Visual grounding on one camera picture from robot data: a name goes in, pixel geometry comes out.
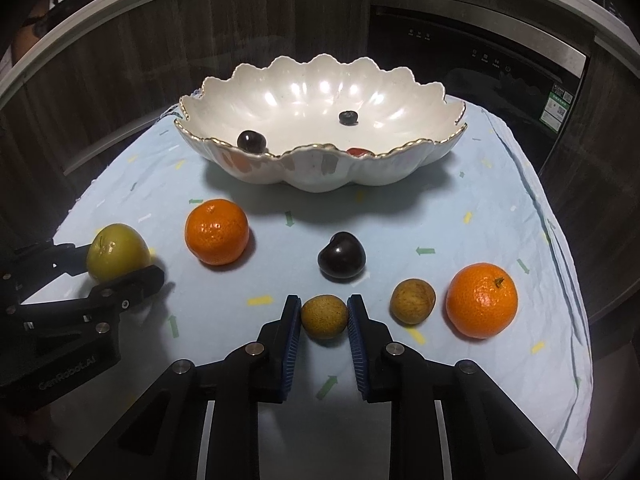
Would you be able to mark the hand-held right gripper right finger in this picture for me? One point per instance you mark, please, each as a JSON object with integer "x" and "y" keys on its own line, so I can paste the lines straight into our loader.
{"x": 356, "y": 345}

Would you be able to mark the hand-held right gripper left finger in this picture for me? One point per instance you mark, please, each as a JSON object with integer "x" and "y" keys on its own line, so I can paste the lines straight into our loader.
{"x": 292, "y": 345}

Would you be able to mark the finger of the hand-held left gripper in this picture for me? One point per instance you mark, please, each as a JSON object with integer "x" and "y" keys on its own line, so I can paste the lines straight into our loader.
{"x": 130, "y": 285}
{"x": 50, "y": 260}

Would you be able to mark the green round fruit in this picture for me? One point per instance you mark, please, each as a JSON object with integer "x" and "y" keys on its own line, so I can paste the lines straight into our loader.
{"x": 117, "y": 250}

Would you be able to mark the brown longan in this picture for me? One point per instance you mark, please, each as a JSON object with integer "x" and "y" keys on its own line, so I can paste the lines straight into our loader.
{"x": 324, "y": 316}
{"x": 412, "y": 301}

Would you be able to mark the dark cherry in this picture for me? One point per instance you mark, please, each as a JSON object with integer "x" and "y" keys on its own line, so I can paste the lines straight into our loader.
{"x": 250, "y": 140}
{"x": 341, "y": 260}

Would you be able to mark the small mandarin orange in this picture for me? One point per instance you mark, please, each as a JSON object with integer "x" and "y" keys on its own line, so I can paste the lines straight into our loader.
{"x": 216, "y": 232}

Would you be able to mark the large mandarin orange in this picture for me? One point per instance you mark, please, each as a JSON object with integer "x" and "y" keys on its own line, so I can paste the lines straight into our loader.
{"x": 481, "y": 302}

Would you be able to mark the red cherry tomato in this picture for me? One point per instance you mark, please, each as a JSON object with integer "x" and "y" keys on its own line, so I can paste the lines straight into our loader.
{"x": 359, "y": 151}

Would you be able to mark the blueberry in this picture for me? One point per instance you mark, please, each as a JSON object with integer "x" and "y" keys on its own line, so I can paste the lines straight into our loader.
{"x": 348, "y": 118}

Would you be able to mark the white scalloped bowl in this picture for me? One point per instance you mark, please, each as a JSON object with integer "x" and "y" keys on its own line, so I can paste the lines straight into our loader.
{"x": 310, "y": 95}

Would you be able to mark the light blue patterned tablecloth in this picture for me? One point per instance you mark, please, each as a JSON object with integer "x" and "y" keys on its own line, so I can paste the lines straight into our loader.
{"x": 450, "y": 210}

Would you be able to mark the dark wood kitchen cabinet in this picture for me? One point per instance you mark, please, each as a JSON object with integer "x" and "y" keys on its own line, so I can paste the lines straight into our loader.
{"x": 600, "y": 160}
{"x": 150, "y": 60}

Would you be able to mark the black wok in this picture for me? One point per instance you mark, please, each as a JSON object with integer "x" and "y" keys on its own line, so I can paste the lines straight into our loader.
{"x": 75, "y": 0}

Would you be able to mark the black built-in dishwasher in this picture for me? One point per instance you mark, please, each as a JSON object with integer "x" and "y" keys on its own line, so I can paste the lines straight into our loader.
{"x": 475, "y": 60}

